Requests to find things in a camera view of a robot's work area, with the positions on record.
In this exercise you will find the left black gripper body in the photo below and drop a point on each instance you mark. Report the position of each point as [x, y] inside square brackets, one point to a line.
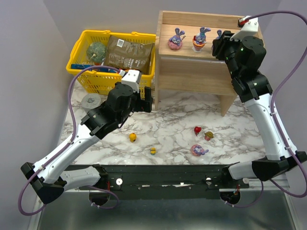
[146, 99]

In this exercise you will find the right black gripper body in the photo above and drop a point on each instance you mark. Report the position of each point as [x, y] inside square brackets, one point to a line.
[219, 45]

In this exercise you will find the purple bunny with strawberry cake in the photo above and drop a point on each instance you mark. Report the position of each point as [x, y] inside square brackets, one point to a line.
[218, 34]

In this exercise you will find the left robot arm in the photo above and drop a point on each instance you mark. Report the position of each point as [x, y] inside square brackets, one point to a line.
[49, 176]

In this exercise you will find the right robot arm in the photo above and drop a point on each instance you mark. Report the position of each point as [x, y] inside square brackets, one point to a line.
[243, 59]

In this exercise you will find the wooden two-tier shelf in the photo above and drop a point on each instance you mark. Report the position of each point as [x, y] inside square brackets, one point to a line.
[187, 69]

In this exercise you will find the yellow duck toy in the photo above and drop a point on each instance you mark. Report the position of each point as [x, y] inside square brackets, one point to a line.
[132, 137]

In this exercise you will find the brown snack bag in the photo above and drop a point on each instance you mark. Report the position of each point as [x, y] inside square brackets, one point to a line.
[125, 55]

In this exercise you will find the yellow plastic shopping basket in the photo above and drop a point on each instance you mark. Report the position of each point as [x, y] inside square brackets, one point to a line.
[100, 82]

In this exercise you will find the grey cup with print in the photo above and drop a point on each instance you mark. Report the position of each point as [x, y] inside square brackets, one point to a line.
[91, 101]

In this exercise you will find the small yellow striped toy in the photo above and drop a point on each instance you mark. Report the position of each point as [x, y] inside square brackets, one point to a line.
[153, 151]

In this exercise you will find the green toy pumpkin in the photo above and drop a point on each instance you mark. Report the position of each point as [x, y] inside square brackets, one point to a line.
[96, 52]

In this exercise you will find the olive cupcake bear toy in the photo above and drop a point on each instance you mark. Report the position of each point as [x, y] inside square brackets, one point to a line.
[208, 136]

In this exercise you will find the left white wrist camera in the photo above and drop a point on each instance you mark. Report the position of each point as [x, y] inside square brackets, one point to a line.
[132, 81]

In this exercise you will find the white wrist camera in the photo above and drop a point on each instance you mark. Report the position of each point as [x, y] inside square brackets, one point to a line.
[248, 27]
[132, 81]

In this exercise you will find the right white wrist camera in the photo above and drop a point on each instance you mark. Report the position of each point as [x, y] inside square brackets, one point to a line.
[248, 27]

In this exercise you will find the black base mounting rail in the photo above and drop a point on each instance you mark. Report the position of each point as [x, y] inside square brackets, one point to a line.
[148, 182]

